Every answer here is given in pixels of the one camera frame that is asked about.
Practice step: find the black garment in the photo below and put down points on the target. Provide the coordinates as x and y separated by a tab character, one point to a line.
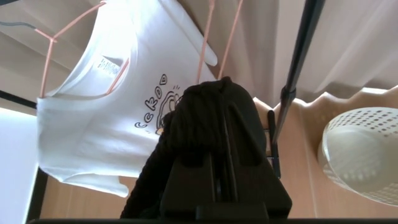
192	124

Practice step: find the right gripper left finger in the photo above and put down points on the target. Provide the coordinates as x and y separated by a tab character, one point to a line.
186	189

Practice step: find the white laundry basket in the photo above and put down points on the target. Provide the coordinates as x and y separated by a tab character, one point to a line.
357	155

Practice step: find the white printed t-shirt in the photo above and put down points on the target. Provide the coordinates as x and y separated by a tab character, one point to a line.
93	130

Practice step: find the beige curtain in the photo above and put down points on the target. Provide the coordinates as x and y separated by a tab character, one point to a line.
342	46

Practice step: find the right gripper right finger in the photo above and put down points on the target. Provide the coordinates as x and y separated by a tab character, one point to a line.
258	186

